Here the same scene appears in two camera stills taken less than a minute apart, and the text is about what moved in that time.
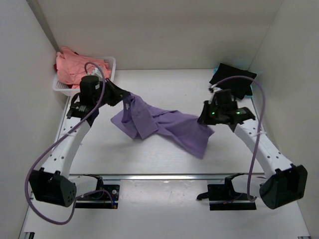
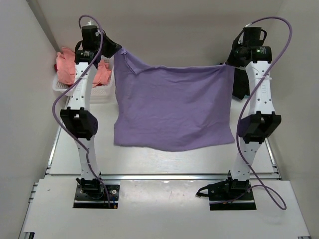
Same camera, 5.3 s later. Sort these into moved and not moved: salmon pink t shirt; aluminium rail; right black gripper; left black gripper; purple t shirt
Moved: purple t shirt; right black gripper; left black gripper
Not moved: salmon pink t shirt; aluminium rail
